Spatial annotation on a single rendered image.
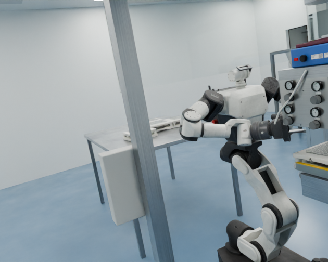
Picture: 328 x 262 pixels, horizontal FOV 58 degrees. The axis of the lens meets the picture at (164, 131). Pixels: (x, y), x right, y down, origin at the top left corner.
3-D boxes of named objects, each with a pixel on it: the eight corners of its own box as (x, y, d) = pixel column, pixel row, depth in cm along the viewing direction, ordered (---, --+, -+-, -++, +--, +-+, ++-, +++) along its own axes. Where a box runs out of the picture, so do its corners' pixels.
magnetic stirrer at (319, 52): (289, 68, 120) (287, 46, 118) (325, 61, 128) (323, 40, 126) (335, 63, 102) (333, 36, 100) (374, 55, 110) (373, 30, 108)
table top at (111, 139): (84, 137, 360) (83, 134, 360) (164, 118, 403) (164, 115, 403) (119, 160, 225) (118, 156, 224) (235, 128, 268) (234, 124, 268)
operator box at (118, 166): (112, 220, 110) (97, 153, 105) (153, 205, 117) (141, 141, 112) (116, 226, 105) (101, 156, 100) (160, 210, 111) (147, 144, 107)
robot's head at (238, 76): (228, 86, 169) (226, 70, 167) (242, 82, 173) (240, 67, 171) (236, 86, 163) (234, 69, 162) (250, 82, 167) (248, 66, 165)
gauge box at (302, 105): (282, 125, 125) (278, 78, 122) (300, 119, 130) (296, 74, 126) (330, 130, 106) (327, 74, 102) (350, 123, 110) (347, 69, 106)
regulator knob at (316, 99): (309, 105, 108) (308, 93, 108) (314, 103, 109) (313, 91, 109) (317, 105, 105) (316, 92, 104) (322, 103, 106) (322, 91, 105)
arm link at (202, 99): (188, 113, 162) (198, 104, 172) (201, 123, 160) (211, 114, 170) (198, 97, 154) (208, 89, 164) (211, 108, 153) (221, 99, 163)
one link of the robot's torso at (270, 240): (242, 251, 191) (260, 202, 163) (265, 239, 199) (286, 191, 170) (259, 273, 180) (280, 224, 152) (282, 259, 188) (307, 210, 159)
